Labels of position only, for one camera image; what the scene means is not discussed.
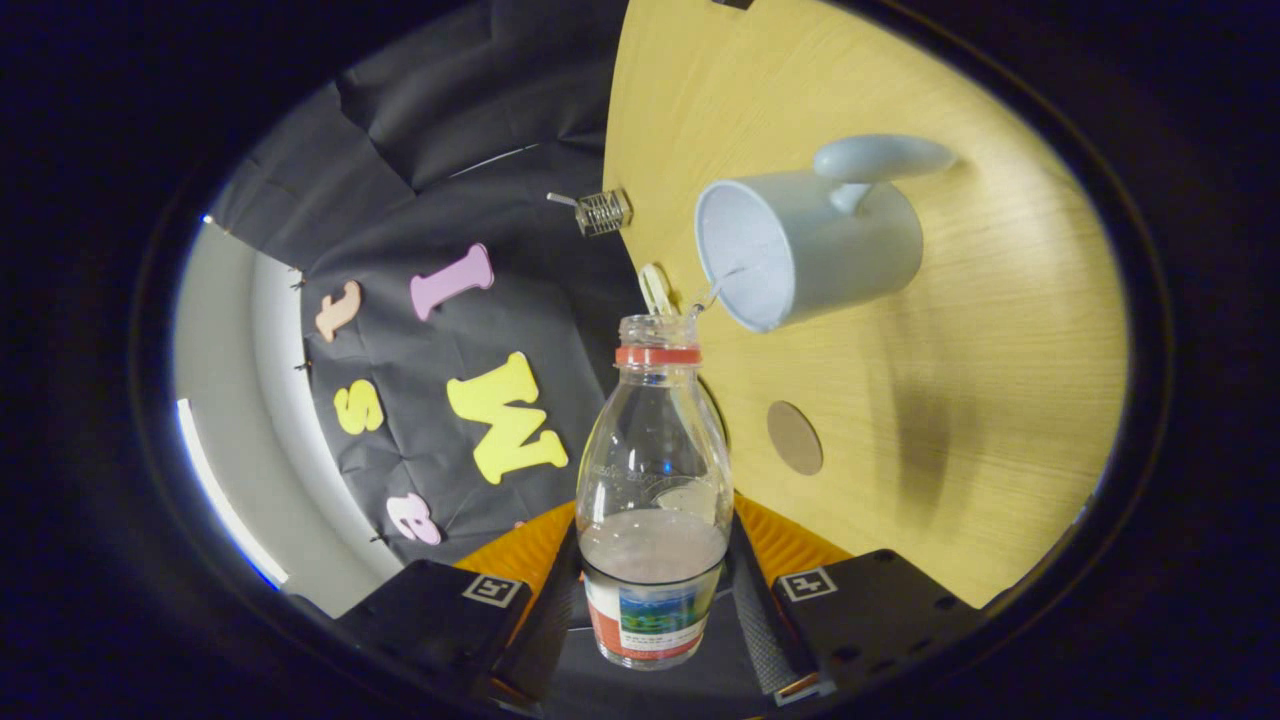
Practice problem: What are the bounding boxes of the wooden table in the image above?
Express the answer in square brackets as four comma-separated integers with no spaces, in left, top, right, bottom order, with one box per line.
[603,0,1131,609]

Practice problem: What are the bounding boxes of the black backdrop cloth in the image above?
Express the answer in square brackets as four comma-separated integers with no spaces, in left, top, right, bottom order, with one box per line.
[205,0,651,571]

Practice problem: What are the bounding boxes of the wire mesh holder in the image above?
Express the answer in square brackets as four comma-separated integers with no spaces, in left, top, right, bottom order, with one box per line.
[577,188,634,238]

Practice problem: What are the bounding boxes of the light grey cup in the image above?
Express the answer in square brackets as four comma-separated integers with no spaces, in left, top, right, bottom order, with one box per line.
[694,134,958,334]

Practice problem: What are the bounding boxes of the clear juice bottle red ring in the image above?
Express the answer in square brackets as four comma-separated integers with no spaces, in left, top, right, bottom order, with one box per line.
[575,313,736,671]

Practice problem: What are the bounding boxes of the white divided condiment tray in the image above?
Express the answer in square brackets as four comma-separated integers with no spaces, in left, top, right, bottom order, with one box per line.
[638,262,676,316]

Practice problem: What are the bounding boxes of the round brown coaster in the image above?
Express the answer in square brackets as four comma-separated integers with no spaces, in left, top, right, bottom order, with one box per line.
[766,401,825,477]

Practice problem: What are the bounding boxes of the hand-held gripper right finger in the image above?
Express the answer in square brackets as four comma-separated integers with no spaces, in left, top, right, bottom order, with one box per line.
[725,492,986,706]

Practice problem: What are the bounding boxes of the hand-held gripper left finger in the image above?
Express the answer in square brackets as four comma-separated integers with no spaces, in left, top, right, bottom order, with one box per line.
[335,500,583,716]

